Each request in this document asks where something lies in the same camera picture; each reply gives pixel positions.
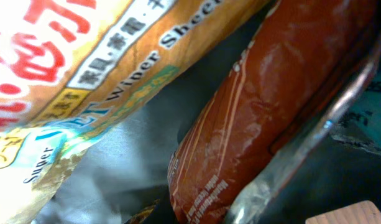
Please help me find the red snack bar wrapper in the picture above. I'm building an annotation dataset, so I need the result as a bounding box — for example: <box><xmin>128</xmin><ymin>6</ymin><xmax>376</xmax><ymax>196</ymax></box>
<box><xmin>168</xmin><ymin>0</ymin><xmax>381</xmax><ymax>223</ymax></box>

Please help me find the orange wiper sheet bag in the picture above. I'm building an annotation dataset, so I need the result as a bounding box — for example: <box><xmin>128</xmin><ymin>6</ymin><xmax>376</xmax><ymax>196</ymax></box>
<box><xmin>0</xmin><ymin>0</ymin><xmax>265</xmax><ymax>223</ymax></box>

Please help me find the teal package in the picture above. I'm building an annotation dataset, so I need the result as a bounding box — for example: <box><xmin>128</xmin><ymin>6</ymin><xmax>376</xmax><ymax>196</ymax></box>
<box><xmin>330</xmin><ymin>69</ymin><xmax>381</xmax><ymax>156</ymax></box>

